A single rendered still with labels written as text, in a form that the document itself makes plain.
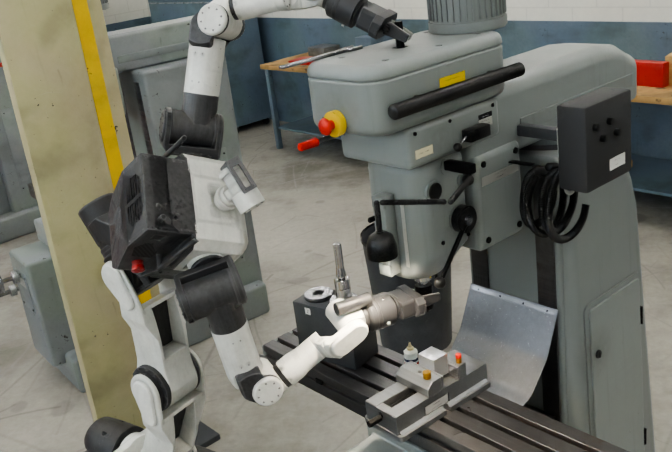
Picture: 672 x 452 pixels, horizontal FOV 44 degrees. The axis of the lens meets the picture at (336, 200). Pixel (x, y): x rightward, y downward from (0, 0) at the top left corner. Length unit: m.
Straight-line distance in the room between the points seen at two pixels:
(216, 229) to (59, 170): 1.54
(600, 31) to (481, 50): 4.66
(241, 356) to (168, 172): 0.47
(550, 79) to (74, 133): 1.93
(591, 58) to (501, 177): 0.50
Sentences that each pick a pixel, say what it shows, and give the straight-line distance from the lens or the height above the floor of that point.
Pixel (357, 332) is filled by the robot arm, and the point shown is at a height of 1.23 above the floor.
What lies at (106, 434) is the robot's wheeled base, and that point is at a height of 0.75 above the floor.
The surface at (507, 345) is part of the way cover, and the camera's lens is 2.53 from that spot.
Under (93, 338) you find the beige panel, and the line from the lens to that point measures 3.67.
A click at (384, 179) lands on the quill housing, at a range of 2.03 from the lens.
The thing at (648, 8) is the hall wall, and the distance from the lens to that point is 6.47.
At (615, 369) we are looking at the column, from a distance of 2.70.
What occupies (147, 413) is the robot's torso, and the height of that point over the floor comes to 0.96.
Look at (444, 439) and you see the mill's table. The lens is 2.23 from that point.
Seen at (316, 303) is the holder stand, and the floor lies 1.11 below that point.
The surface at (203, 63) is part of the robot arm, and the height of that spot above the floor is 1.90.
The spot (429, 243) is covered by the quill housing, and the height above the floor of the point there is 1.42.
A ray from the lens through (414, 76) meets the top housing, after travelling 1.86.
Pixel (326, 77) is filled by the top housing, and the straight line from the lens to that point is 1.89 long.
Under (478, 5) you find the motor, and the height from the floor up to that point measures 1.95.
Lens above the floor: 2.21
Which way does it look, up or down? 19 degrees down
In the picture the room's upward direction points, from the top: 7 degrees counter-clockwise
